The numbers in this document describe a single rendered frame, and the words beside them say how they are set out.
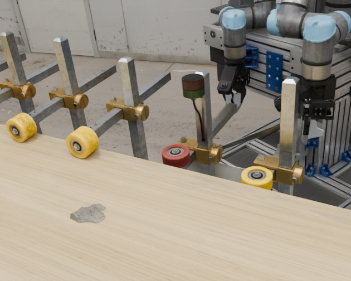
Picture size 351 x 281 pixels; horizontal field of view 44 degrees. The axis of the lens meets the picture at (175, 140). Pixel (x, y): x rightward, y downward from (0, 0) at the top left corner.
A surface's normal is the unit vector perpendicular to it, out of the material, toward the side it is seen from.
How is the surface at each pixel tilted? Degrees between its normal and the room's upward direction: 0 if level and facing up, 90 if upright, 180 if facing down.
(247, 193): 0
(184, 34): 90
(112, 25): 90
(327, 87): 90
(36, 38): 90
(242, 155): 0
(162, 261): 0
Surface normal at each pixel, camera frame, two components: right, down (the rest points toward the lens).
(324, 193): -0.09, -0.85
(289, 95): -0.48, 0.49
